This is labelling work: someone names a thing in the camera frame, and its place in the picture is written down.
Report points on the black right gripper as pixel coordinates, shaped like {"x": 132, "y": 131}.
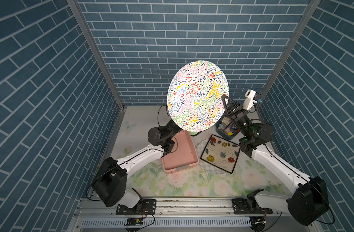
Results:
{"x": 237, "y": 112}

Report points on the round colourful patterned plate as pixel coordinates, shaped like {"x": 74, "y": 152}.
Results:
{"x": 194, "y": 97}

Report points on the square floral plate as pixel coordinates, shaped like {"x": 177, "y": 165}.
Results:
{"x": 221, "y": 153}

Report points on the round checkered plate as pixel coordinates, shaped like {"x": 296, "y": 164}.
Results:
{"x": 205, "y": 165}

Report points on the green grey microfibre cloth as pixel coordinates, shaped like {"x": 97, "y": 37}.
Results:
{"x": 193, "y": 134}

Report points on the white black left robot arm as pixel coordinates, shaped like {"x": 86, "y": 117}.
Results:
{"x": 110, "y": 181}

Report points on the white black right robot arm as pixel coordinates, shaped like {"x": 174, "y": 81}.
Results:
{"x": 308, "y": 197}

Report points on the blue tray of stationery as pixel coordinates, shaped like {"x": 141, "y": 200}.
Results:
{"x": 226, "y": 128}

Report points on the pink perforated plastic basket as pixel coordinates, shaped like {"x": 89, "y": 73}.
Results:
{"x": 184, "y": 155}

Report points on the small green circuit board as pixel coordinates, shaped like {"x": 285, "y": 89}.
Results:
{"x": 137, "y": 222}

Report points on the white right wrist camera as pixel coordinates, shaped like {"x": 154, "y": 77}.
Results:
{"x": 252, "y": 98}

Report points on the aluminium corner post right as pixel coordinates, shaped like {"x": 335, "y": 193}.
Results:
{"x": 300, "y": 27}

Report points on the aluminium corner post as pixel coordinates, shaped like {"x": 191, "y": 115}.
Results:
{"x": 300, "y": 27}
{"x": 79, "y": 16}

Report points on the aluminium corner post left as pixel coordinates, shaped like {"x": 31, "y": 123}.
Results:
{"x": 79, "y": 16}

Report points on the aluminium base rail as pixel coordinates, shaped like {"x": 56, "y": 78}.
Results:
{"x": 184, "y": 214}

